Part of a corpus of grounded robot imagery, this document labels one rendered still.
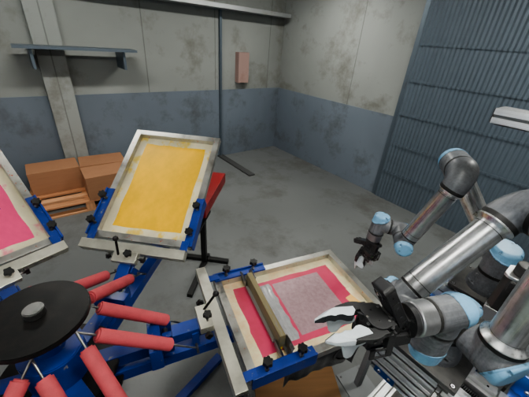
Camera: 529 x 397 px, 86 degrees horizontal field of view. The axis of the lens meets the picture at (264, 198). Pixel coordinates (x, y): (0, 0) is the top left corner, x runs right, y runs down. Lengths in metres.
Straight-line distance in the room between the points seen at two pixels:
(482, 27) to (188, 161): 3.67
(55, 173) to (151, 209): 2.96
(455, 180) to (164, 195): 1.50
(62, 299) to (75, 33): 4.11
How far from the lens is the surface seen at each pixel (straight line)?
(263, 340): 1.46
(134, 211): 1.87
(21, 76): 4.96
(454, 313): 0.76
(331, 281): 1.78
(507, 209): 0.91
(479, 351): 1.07
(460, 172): 1.33
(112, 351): 1.44
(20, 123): 5.05
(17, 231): 1.98
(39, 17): 4.80
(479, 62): 4.45
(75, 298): 1.25
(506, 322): 1.01
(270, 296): 1.62
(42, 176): 4.69
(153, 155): 2.06
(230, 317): 1.49
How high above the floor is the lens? 2.16
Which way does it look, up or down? 29 degrees down
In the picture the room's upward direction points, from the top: 5 degrees clockwise
